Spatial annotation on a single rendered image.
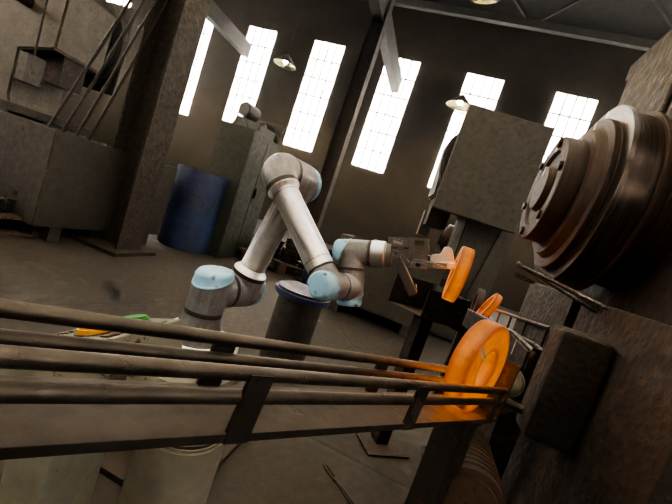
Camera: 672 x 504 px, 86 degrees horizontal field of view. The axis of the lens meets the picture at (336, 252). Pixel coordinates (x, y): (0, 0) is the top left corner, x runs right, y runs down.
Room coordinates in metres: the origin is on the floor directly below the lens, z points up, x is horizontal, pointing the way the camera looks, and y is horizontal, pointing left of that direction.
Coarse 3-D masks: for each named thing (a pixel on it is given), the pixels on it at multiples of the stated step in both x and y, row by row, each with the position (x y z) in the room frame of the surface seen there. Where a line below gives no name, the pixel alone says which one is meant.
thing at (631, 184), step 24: (600, 120) 1.03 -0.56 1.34; (624, 120) 0.86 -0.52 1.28; (648, 120) 0.83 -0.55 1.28; (624, 144) 0.81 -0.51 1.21; (648, 144) 0.78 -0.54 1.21; (624, 168) 0.76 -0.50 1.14; (648, 168) 0.76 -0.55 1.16; (624, 192) 0.76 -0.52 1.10; (648, 192) 0.75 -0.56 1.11; (600, 216) 0.79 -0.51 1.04; (624, 216) 0.77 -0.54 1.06; (600, 240) 0.79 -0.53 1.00; (624, 240) 0.78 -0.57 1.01; (576, 264) 0.85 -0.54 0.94; (600, 264) 0.82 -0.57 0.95
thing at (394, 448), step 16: (400, 288) 1.63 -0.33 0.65; (432, 288) 1.68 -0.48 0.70; (400, 304) 1.60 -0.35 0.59; (416, 304) 1.67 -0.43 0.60; (432, 304) 1.39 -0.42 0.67; (448, 304) 1.41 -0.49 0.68; (464, 304) 1.44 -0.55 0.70; (416, 320) 1.50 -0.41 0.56; (432, 320) 1.40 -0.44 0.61; (448, 320) 1.42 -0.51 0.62; (416, 336) 1.48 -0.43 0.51; (416, 352) 1.49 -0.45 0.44; (400, 368) 1.49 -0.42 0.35; (368, 432) 1.54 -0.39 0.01; (384, 432) 1.48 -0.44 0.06; (368, 448) 1.42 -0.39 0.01; (384, 448) 1.46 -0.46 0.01; (400, 448) 1.50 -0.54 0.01
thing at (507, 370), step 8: (504, 368) 0.64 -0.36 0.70; (512, 368) 0.63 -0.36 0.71; (504, 376) 0.64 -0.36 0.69; (512, 376) 0.63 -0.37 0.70; (496, 384) 0.64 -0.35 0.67; (504, 384) 0.63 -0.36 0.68; (512, 384) 0.62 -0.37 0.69; (504, 400) 0.62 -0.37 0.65; (488, 408) 0.63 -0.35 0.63; (496, 416) 0.62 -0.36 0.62
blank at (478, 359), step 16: (480, 320) 0.60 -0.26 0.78; (464, 336) 0.56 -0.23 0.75; (480, 336) 0.56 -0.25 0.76; (496, 336) 0.58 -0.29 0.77; (464, 352) 0.55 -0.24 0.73; (480, 352) 0.55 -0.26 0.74; (496, 352) 0.60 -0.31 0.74; (448, 368) 0.55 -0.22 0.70; (464, 368) 0.54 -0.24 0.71; (480, 368) 0.62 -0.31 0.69; (496, 368) 0.62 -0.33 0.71; (480, 384) 0.60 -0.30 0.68
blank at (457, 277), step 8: (464, 248) 0.96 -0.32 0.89; (464, 256) 0.93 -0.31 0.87; (472, 256) 0.93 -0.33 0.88; (456, 264) 0.95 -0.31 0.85; (464, 264) 0.92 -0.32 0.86; (456, 272) 0.91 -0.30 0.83; (464, 272) 0.91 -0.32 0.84; (448, 280) 1.01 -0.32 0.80; (456, 280) 0.91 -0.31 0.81; (464, 280) 0.91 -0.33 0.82; (448, 288) 0.93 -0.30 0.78; (456, 288) 0.92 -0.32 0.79; (448, 296) 0.94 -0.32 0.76; (456, 296) 0.93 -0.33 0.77
